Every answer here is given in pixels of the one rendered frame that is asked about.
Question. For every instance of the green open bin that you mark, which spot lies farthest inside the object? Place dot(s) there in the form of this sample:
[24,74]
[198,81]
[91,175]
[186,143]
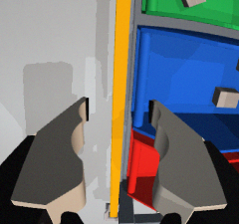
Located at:
[216,12]

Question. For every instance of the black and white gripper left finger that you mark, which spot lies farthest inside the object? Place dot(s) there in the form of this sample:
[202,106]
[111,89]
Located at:
[43,177]

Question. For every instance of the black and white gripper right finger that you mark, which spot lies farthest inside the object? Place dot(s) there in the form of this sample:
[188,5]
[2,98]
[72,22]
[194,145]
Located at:
[193,178]

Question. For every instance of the red bin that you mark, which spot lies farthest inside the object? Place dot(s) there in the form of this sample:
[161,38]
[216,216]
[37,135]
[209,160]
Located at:
[143,166]

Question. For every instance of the grey metal bin rack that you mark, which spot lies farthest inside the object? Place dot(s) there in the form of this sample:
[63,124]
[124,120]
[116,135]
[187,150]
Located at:
[125,208]

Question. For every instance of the blue open bin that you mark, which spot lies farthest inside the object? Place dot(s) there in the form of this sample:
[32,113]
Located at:
[182,75]

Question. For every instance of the yellow bar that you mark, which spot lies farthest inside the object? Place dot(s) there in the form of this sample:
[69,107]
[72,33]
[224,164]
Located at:
[120,64]

